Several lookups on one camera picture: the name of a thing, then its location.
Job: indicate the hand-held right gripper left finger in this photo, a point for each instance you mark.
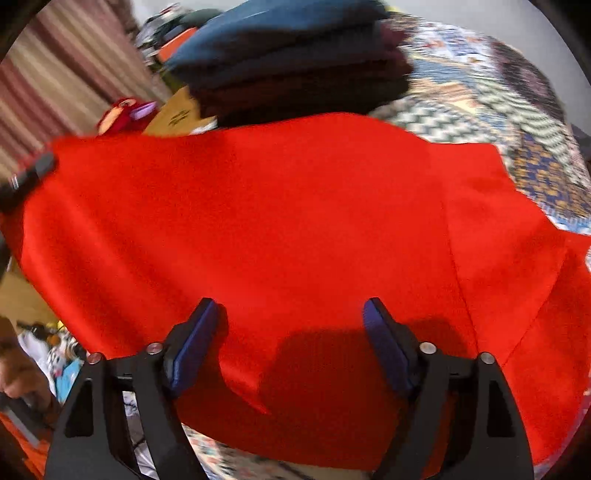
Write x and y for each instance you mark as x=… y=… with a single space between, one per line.
x=194 y=346

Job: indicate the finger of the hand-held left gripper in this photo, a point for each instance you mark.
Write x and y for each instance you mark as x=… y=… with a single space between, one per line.
x=39 y=168

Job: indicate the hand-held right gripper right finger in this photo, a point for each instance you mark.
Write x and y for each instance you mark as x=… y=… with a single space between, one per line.
x=385 y=346

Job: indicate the red garment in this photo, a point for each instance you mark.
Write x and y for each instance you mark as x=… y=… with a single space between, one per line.
x=295 y=207

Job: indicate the pile of dark clothes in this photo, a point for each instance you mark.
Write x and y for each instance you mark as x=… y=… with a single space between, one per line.
x=171 y=27

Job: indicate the striped maroon curtain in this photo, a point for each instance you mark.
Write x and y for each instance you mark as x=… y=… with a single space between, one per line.
x=69 y=83

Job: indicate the red plush toy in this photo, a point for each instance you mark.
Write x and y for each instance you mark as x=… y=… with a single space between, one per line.
x=122 y=117

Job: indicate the cardboard box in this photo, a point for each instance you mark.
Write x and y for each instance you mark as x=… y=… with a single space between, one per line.
x=178 y=113

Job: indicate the printed fabric clutter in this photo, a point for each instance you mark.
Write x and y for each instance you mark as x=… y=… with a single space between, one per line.
x=41 y=364

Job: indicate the patterned patchwork quilt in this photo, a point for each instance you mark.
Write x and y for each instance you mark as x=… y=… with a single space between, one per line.
x=508 y=115

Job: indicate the dark maroon folded garment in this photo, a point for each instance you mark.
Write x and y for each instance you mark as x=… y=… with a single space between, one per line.
x=304 y=97

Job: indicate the blue folded garment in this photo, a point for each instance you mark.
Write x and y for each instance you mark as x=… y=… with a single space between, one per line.
x=277 y=37

